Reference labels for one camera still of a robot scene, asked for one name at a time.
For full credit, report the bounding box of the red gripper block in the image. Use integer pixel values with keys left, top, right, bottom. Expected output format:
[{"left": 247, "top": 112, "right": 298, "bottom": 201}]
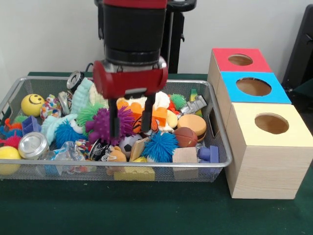
[{"left": 92, "top": 60, "right": 169, "bottom": 139}]

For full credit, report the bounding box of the clear plastic packet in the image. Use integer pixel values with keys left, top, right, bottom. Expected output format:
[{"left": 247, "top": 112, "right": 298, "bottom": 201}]
[{"left": 49, "top": 141, "right": 88, "bottom": 162}]

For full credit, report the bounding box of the shallow clear mesh bin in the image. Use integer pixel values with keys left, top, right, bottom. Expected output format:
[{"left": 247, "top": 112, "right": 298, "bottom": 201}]
[{"left": 0, "top": 76, "right": 234, "bottom": 183}]

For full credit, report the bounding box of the wooden box with three holes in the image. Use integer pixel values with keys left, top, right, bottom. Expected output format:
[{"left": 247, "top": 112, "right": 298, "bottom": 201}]
[{"left": 207, "top": 47, "right": 313, "bottom": 200}]

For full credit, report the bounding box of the orange toy building block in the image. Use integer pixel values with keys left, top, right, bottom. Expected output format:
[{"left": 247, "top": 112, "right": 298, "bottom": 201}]
[{"left": 116, "top": 97, "right": 168, "bottom": 127}]

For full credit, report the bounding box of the purple spiky ball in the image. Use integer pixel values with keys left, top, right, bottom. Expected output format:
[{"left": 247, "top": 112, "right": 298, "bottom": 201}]
[{"left": 85, "top": 106, "right": 136, "bottom": 146}]

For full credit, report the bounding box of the cream knitted cloth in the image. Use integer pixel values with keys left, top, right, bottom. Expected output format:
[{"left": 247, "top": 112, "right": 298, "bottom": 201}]
[{"left": 89, "top": 78, "right": 171, "bottom": 109}]

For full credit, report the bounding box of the blue spiky ball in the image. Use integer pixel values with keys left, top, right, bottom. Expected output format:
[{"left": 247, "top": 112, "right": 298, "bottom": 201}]
[{"left": 141, "top": 131, "right": 180, "bottom": 163}]

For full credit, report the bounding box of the green spiky ball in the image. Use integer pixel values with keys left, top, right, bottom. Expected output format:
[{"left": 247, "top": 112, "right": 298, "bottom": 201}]
[{"left": 77, "top": 102, "right": 105, "bottom": 127}]

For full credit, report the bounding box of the small brown basketball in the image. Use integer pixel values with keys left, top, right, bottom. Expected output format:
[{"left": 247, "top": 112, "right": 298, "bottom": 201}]
[{"left": 174, "top": 126, "right": 199, "bottom": 148}]

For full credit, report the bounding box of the toy hamburger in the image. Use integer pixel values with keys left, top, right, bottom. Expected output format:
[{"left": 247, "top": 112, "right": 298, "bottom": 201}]
[{"left": 177, "top": 114, "right": 208, "bottom": 142}]

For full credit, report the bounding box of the purple toy block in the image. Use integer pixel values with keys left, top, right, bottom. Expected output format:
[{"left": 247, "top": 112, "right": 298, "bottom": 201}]
[{"left": 198, "top": 145, "right": 220, "bottom": 164}]

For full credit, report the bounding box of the dark green table cloth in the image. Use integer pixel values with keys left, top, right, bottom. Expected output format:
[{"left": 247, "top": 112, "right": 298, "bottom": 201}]
[{"left": 0, "top": 72, "right": 313, "bottom": 235}]

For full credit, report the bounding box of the yellow smiley face ball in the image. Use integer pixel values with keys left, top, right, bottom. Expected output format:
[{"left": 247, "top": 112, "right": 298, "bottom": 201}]
[{"left": 21, "top": 94, "right": 45, "bottom": 117}]

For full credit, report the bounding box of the silver metal can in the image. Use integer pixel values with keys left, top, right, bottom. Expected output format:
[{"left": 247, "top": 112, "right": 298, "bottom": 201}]
[{"left": 18, "top": 132, "right": 50, "bottom": 160}]

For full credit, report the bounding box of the plain yellow ball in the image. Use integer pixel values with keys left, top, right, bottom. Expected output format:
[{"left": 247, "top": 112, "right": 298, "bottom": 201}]
[{"left": 0, "top": 145, "right": 22, "bottom": 176}]

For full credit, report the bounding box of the black chair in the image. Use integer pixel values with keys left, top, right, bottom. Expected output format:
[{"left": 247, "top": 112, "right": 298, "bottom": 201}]
[{"left": 283, "top": 4, "right": 313, "bottom": 98}]

